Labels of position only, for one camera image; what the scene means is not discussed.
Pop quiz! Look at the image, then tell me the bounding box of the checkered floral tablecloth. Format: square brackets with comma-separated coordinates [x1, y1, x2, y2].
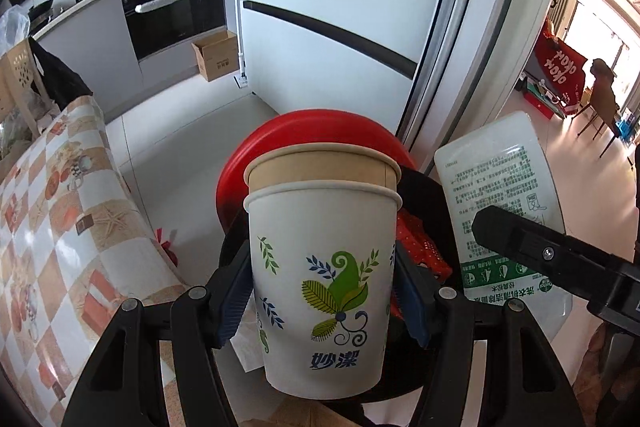
[0, 94, 188, 418]

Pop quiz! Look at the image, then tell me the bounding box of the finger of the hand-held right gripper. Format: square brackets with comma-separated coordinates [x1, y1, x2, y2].
[471, 206, 626, 303]

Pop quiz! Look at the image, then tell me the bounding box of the white plastic bag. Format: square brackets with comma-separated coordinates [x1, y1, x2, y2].
[0, 4, 31, 52]

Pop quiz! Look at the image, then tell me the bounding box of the white printed paper cup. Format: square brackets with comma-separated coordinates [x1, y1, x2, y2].
[243, 181, 403, 400]

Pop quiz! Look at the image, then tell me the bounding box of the black trash bin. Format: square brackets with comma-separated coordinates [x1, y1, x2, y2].
[217, 167, 491, 403]

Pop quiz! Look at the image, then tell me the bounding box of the red plastic stool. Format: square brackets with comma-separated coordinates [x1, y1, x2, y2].
[216, 108, 418, 238]

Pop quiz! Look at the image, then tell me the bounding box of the red tassel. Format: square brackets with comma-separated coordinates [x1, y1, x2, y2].
[155, 227, 181, 268]

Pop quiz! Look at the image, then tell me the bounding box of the red box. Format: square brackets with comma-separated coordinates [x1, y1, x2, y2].
[520, 77, 556, 118]

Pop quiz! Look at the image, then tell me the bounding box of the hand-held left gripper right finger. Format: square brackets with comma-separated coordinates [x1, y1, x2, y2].
[392, 241, 586, 427]

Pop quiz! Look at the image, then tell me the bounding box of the clear bag of groceries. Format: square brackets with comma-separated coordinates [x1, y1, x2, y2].
[0, 87, 48, 158]

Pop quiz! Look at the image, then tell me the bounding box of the sliding door frame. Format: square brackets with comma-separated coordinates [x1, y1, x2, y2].
[400, 0, 571, 178]

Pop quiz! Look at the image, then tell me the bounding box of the black built-in oven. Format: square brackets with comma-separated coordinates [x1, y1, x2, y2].
[119, 0, 228, 62]

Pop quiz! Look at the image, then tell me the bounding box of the red wrapper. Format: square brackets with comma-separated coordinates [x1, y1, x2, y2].
[390, 212, 451, 320]

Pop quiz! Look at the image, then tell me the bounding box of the cardboard box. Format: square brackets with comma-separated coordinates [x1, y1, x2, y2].
[191, 31, 241, 82]

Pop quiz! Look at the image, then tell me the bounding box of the red banner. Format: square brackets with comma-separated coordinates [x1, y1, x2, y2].
[530, 19, 588, 118]

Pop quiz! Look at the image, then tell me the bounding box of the black jacket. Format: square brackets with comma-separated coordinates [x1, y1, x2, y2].
[27, 37, 95, 110]

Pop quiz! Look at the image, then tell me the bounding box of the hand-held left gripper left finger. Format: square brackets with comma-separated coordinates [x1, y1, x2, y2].
[60, 239, 256, 427]

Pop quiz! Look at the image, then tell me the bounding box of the beige perforated chair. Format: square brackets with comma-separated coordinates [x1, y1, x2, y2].
[0, 39, 51, 132]

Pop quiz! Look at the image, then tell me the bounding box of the dark dining chair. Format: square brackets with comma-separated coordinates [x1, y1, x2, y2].
[570, 58, 626, 158]

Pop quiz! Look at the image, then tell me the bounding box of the brown paper cup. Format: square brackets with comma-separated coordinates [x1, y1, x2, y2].
[244, 144, 402, 200]

